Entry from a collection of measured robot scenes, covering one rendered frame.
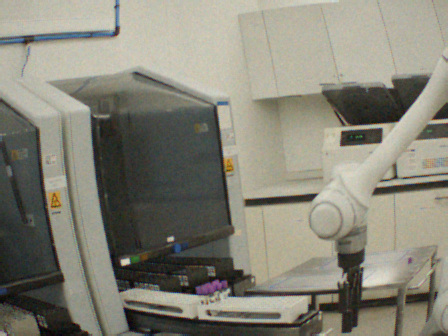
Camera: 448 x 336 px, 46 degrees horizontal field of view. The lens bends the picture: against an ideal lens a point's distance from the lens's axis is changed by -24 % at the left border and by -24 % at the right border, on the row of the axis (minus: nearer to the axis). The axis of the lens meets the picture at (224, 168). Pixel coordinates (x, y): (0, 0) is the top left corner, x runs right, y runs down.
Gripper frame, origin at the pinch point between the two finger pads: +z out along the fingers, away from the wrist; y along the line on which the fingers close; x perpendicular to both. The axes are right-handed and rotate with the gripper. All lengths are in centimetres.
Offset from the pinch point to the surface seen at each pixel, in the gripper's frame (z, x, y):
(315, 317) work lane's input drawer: -0.8, -12.0, -2.2
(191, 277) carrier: -7, -70, -27
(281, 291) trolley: -2.3, -36.6, -26.2
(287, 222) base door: 9, -149, -229
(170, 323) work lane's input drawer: 0, -54, 7
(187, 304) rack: -6.9, -47.8, 5.0
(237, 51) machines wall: -108, -182, -249
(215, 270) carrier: -6, -70, -40
